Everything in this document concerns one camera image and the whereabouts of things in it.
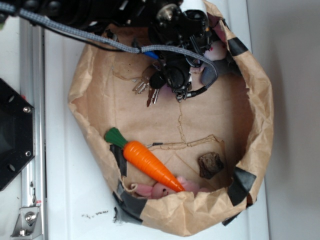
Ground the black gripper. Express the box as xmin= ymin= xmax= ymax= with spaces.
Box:
xmin=148 ymin=3 xmax=212 ymax=102

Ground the silver key bunch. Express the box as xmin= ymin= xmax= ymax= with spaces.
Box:
xmin=132 ymin=65 xmax=160 ymax=107

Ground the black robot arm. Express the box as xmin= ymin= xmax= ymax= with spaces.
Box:
xmin=0 ymin=0 xmax=218 ymax=101

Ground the grey plush bunny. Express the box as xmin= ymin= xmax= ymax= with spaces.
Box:
xmin=200 ymin=14 xmax=242 ymax=85

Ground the orange plastic toy carrot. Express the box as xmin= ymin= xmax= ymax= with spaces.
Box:
xmin=104 ymin=127 xmax=185 ymax=192

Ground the brown paper bag bin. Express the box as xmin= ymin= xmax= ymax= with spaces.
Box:
xmin=68 ymin=2 xmax=274 ymax=237

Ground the brown rock piece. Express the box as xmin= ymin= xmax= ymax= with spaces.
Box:
xmin=197 ymin=152 xmax=224 ymax=180

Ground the pink plush toy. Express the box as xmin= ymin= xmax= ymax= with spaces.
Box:
xmin=130 ymin=176 xmax=210 ymax=200

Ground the aluminium frame rail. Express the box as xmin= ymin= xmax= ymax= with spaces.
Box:
xmin=19 ymin=20 xmax=48 ymax=240

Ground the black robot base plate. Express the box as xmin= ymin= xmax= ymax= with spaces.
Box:
xmin=0 ymin=79 xmax=34 ymax=191

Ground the grey braided cable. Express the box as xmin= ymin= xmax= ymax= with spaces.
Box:
xmin=0 ymin=2 xmax=217 ymax=97

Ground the metal corner bracket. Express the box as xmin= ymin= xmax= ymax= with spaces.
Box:
xmin=10 ymin=206 xmax=42 ymax=240

